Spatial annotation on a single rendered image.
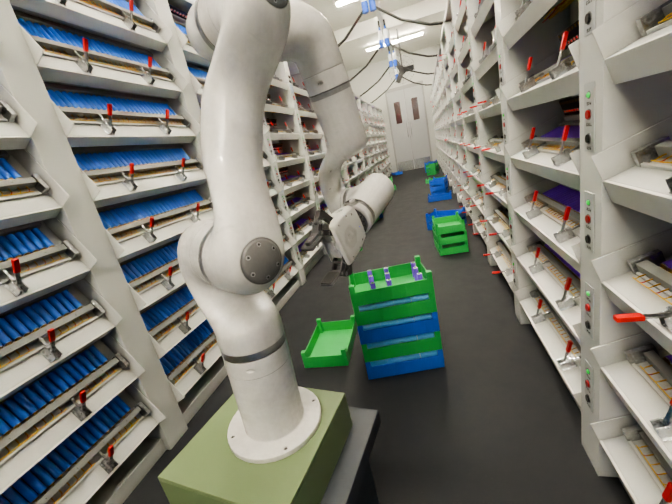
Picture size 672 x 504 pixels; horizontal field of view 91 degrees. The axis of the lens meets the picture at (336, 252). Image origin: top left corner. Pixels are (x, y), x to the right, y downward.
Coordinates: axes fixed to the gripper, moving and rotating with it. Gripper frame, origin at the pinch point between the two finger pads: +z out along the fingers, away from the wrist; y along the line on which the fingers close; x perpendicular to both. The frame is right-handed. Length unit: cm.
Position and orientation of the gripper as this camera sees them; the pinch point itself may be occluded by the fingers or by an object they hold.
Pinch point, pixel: (318, 265)
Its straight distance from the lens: 66.8
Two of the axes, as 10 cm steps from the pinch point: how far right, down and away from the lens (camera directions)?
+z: -4.7, 6.2, -6.3
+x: -7.9, 0.2, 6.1
